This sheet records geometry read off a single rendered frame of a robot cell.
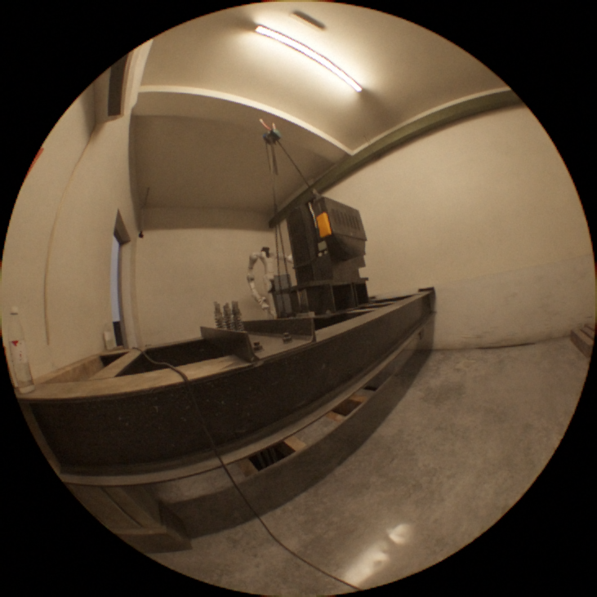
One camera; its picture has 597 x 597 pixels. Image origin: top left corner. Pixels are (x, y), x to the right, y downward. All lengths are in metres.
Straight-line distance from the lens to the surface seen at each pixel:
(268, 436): 0.57
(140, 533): 0.84
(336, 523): 0.83
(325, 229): 1.24
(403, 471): 0.95
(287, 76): 2.25
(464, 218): 2.25
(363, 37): 2.31
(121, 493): 0.68
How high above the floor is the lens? 0.78
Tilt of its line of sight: 2 degrees up
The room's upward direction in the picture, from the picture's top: 10 degrees counter-clockwise
